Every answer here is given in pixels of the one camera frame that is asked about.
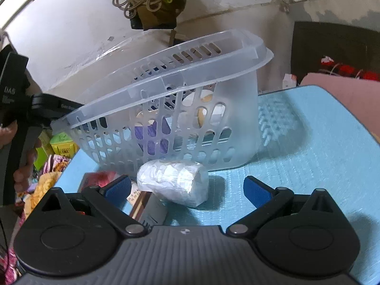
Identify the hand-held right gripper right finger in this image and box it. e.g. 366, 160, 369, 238
226, 176, 351, 238

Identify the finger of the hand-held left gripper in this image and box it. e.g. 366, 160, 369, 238
31, 93, 86, 131

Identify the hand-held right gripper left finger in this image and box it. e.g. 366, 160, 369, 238
29, 175, 148, 238

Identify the red box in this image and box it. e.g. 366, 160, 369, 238
81, 171, 120, 191

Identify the plastic-wrapped white roll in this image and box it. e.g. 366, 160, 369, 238
137, 160, 210, 208

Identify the clear plastic basket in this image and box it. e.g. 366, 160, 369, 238
50, 29, 274, 174

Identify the person's left hand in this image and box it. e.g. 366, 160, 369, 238
0, 122, 43, 193

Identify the brown and white box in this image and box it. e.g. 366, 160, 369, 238
127, 189, 169, 227

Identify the green container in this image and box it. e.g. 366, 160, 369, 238
49, 132, 79, 158

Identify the purple packet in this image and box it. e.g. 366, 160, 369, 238
133, 118, 176, 158

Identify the small white box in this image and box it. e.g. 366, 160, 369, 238
281, 73, 298, 90

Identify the pink blanket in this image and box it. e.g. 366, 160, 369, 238
300, 73, 380, 144

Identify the brown hanging bag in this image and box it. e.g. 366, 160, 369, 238
130, 0, 186, 31

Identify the red plaid cloth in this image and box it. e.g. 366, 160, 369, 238
318, 55, 380, 82

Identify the dark wooden headboard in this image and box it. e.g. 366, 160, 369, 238
290, 21, 380, 84

